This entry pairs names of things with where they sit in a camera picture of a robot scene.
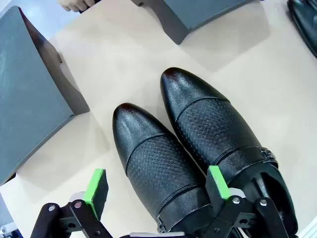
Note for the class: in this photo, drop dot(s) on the person's hand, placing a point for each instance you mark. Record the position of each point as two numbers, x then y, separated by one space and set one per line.
74 4

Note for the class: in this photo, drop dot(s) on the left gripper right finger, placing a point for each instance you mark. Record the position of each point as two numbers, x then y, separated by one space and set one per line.
218 183

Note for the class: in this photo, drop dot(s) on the black smooth leather shoe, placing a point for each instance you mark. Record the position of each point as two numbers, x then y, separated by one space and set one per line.
305 22

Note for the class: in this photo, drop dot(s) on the black embossed buckle shoe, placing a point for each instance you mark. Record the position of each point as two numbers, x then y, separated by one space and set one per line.
153 158
213 124

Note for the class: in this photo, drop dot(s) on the grey shoe stand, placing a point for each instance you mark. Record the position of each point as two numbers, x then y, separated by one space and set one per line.
198 12
27 94

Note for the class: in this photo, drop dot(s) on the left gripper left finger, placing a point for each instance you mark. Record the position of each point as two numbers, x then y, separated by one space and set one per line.
95 193

